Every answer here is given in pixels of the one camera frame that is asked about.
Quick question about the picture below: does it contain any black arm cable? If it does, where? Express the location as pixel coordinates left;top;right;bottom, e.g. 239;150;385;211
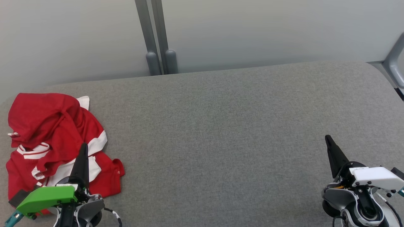
104;207;123;227
377;191;404;227

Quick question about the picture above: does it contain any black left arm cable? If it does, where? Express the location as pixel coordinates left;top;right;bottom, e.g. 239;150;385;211
104;207;123;227

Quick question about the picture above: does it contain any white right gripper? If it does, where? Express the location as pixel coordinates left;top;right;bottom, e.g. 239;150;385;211
325;135;404;191

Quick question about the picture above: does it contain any red white basketball jersey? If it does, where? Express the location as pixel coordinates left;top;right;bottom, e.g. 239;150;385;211
6;92;125;216

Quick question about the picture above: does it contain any teal left camera cable plug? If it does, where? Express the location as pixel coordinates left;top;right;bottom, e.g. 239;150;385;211
4;211;23;227

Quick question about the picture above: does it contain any grey metal pole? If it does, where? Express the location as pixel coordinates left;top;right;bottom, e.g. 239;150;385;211
135;0;162;76
151;0;178;75

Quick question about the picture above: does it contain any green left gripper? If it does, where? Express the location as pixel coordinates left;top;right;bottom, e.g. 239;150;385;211
16;143;90;219

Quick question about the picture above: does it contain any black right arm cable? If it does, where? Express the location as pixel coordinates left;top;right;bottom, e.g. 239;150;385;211
377;191;404;227

